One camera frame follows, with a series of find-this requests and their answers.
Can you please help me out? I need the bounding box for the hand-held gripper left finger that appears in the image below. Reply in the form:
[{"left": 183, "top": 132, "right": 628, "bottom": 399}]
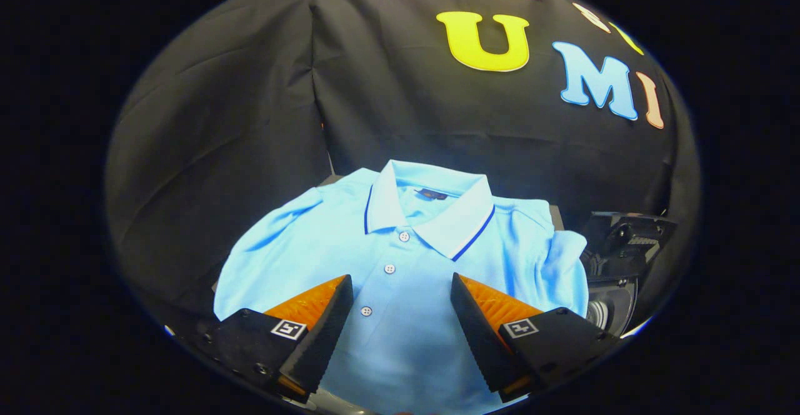
[{"left": 187, "top": 274, "right": 354, "bottom": 403}]

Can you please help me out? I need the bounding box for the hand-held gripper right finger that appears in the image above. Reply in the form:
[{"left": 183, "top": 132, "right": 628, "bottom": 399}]
[{"left": 450, "top": 272, "right": 623, "bottom": 403}]

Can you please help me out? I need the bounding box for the light blue polo shirt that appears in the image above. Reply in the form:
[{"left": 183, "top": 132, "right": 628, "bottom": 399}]
[{"left": 214, "top": 160, "right": 589, "bottom": 415}]

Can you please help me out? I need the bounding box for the black backdrop cloth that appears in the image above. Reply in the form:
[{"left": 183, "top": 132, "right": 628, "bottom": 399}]
[{"left": 105, "top": 0, "right": 701, "bottom": 341}]

